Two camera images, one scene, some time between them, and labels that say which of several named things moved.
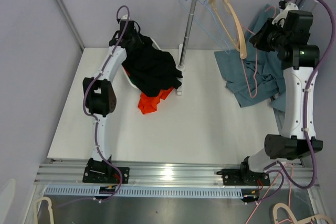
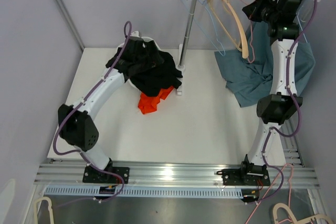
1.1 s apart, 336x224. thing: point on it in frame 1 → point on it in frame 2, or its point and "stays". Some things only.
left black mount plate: (106, 174) stays
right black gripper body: (275, 36) → (269, 12)
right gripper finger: (260, 40) → (253, 11)
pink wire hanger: (256, 57) → (248, 60)
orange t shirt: (147, 103) stays
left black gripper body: (137, 41) → (145, 61)
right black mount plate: (243, 177) stays
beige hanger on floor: (294, 220) stays
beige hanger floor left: (49, 206) stays
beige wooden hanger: (241, 46) stays
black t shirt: (153, 71) stays
